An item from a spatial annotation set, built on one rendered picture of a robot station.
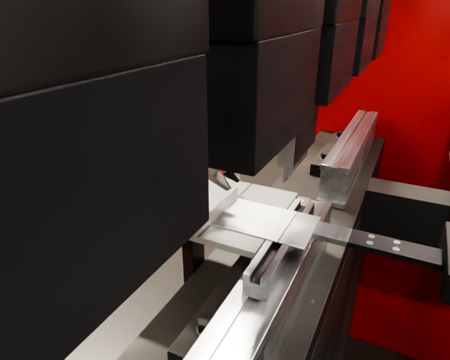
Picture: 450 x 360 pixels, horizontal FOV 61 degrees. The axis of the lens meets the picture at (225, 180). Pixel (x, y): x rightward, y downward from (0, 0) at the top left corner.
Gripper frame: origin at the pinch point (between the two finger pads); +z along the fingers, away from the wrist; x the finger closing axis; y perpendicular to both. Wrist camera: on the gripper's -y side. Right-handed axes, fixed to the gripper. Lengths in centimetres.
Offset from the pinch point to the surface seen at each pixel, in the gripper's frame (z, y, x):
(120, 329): 33, -123, 46
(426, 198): 31, 11, 44
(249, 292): 11.3, 2.3, -11.9
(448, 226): 20.2, 20.1, 4.9
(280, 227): 9.2, 3.8, -1.2
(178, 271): 34, -123, 91
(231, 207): 4.0, -2.5, 0.9
